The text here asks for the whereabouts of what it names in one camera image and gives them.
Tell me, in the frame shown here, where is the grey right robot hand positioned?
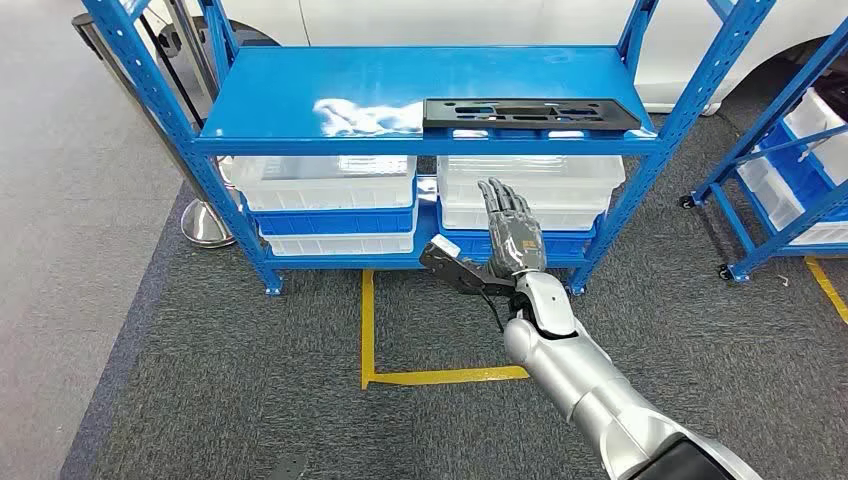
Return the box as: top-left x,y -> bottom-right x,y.
476,177 -> 548,278

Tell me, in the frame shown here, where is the black plastic plate frame part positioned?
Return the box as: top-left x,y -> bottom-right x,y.
422,97 -> 643,132

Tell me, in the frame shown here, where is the blue shelf rack on casters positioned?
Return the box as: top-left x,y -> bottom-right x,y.
678,19 -> 848,283

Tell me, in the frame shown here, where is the blue metal shelf rack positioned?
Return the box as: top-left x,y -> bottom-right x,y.
79,0 -> 776,296

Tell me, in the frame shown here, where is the white car with red stripe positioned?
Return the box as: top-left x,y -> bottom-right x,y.
142,0 -> 848,115

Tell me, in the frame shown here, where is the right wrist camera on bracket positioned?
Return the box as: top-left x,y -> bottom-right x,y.
419,233 -> 518,297

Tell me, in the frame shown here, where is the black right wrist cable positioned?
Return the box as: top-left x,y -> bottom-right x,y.
485,290 -> 509,334

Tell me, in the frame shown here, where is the chrome stanchion post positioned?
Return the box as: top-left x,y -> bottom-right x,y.
71,13 -> 236,250

